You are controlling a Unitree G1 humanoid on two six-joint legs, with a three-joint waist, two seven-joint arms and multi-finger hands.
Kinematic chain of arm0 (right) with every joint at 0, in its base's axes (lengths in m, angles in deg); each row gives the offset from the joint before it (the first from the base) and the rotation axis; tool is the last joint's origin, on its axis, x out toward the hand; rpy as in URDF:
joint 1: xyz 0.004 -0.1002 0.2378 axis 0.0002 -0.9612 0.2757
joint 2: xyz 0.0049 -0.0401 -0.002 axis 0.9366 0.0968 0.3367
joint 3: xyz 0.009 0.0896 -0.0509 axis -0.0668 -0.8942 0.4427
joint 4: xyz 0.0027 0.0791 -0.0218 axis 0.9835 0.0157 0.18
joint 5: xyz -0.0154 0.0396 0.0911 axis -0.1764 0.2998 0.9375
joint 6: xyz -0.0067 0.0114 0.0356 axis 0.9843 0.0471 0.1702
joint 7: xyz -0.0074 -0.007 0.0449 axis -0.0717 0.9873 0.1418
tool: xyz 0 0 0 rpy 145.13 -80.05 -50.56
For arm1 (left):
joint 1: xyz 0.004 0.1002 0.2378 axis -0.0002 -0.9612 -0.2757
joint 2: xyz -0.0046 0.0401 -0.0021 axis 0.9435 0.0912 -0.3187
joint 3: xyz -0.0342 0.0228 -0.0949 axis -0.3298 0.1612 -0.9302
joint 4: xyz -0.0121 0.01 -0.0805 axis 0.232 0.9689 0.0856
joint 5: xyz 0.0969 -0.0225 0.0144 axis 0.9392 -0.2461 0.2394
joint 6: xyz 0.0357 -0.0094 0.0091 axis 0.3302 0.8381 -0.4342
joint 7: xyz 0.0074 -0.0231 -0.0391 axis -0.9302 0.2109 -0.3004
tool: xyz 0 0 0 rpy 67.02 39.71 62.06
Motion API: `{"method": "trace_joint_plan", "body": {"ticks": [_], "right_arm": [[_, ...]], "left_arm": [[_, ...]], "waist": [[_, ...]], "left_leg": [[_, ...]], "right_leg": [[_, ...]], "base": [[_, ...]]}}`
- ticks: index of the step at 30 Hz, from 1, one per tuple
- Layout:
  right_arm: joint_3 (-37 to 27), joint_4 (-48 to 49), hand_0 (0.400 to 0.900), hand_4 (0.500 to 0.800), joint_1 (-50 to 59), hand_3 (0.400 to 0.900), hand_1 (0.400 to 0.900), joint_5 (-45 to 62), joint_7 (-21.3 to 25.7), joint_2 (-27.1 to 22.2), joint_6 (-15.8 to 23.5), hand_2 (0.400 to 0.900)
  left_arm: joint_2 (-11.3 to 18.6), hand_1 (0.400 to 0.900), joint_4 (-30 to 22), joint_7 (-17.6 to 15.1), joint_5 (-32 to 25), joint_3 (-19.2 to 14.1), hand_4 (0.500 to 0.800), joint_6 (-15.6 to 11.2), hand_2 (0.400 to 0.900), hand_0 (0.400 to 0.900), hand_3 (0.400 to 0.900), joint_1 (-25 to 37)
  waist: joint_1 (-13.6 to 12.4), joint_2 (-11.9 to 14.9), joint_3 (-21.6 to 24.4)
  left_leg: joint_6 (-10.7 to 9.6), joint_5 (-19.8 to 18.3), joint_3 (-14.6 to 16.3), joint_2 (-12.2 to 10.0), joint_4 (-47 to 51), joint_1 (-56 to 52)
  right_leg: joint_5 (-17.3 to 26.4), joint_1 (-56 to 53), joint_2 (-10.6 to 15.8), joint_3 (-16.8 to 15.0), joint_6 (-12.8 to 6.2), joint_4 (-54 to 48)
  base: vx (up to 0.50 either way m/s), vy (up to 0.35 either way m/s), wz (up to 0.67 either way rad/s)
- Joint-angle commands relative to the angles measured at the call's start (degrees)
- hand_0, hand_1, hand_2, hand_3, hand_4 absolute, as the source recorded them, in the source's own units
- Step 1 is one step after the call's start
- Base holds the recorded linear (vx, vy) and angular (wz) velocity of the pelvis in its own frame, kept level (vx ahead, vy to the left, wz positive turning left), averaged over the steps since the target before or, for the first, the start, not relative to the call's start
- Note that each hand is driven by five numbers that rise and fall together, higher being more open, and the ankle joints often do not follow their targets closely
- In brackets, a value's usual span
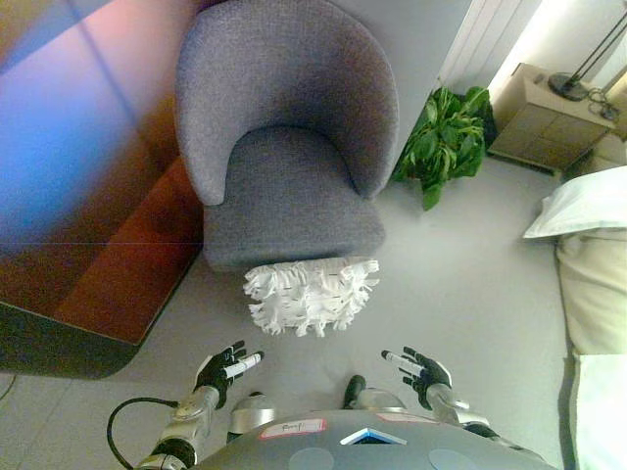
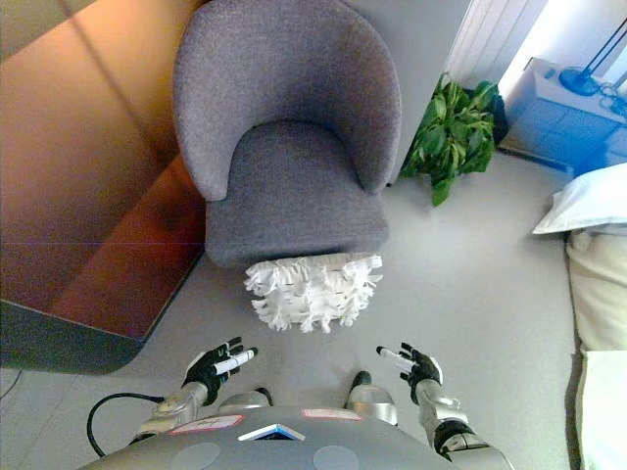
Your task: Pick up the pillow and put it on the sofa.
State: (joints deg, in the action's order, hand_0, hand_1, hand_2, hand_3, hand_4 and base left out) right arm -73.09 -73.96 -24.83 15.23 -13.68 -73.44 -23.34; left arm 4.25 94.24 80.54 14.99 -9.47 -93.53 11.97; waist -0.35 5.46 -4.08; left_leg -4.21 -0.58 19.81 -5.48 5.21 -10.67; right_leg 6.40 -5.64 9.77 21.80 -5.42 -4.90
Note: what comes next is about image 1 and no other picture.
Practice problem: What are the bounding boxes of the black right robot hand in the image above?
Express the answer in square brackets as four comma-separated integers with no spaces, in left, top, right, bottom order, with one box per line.
[380,346,453,407]

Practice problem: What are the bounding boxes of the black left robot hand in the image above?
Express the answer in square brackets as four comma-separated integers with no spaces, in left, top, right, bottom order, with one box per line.
[194,340,266,408]

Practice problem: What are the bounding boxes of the white fringed pillow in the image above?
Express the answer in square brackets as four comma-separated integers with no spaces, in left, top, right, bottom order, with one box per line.
[242,256,381,339]

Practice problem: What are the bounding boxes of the white bed pillow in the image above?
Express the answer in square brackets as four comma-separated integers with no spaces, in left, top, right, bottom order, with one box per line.
[522,164,627,241]

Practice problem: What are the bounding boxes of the silver left robot leg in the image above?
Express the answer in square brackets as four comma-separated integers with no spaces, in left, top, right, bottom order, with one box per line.
[227,391,278,446]

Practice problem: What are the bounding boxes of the grey robot torso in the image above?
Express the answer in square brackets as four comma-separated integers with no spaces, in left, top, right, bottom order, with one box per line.
[194,409,560,470]

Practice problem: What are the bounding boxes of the bed with cream cover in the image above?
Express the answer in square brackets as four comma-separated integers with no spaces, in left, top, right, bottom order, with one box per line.
[553,228,627,470]

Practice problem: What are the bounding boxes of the grey fabric armchair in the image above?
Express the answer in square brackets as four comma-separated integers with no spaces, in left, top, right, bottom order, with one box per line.
[174,0,401,273]

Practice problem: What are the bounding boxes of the green leafy potted plant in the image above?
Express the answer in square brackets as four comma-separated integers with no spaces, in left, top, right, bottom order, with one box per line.
[390,85,494,212]

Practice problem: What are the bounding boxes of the reddish brown wooden table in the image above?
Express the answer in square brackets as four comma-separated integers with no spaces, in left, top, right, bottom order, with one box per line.
[0,0,208,381]

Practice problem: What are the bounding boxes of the beige wooden nightstand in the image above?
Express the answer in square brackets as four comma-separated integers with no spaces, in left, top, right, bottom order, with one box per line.
[486,62,616,171]

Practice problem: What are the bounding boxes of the black floor lamp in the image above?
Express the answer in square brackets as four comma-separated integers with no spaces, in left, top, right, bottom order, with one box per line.
[547,0,627,103]

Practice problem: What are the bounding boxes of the thick black wrist cable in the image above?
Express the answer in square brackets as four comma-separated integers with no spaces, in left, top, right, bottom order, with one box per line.
[106,397,180,470]

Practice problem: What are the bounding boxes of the black cable on nightstand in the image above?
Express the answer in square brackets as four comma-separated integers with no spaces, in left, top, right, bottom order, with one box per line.
[584,86,621,120]

